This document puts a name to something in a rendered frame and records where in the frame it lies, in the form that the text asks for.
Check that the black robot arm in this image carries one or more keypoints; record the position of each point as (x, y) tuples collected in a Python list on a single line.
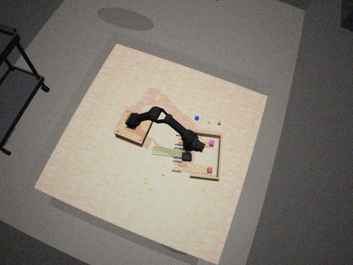
[(189, 137)]

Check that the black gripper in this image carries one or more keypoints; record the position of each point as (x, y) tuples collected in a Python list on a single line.
[(186, 156)]

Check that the beige strip with teal dots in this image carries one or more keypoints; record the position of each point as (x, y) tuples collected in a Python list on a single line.
[(167, 152)]

